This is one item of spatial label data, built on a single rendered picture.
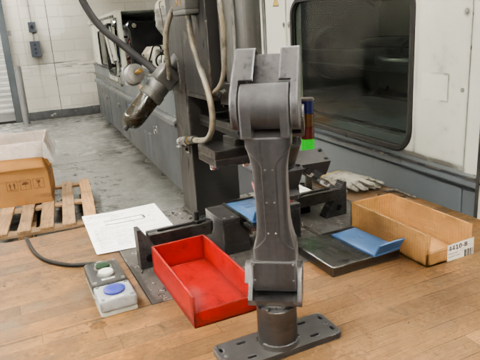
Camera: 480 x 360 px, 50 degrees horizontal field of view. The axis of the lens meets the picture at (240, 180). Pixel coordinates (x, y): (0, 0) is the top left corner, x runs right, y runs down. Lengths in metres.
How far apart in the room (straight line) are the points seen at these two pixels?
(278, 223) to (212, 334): 0.25
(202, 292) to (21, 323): 0.33
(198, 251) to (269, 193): 0.44
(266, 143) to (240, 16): 0.46
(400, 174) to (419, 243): 0.62
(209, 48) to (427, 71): 0.70
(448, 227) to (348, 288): 0.30
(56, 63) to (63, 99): 0.66
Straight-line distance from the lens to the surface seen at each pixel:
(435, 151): 1.60
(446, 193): 1.56
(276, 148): 0.69
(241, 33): 1.10
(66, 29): 10.27
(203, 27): 1.17
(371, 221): 1.21
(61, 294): 1.10
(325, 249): 1.12
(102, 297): 0.99
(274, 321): 0.80
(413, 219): 1.28
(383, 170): 1.77
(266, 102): 0.67
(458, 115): 1.52
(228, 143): 1.15
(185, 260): 1.13
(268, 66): 0.76
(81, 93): 10.32
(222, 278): 1.05
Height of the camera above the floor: 1.38
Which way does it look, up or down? 16 degrees down
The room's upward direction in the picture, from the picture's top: 4 degrees counter-clockwise
